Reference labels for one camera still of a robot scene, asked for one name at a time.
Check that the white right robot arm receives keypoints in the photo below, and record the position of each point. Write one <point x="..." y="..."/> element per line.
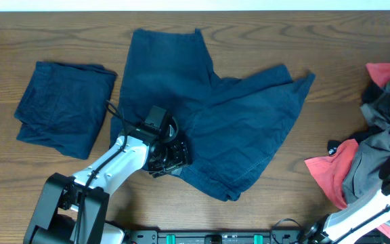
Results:
<point x="362" y="216"/>

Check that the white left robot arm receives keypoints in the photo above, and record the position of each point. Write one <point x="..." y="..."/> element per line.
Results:
<point x="72" y="209"/>

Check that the navy blue shorts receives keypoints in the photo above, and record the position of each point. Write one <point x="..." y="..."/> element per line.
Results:
<point x="233" y="127"/>
<point x="63" y="106"/>

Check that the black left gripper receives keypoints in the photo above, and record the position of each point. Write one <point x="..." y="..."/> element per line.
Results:
<point x="182" y="158"/>

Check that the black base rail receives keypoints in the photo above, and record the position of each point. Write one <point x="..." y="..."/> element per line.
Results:
<point x="284" y="232"/>

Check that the folded navy blue shorts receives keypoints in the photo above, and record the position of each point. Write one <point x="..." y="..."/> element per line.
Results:
<point x="63" y="106"/>

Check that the black garment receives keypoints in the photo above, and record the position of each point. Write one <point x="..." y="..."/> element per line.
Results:
<point x="370" y="94"/>

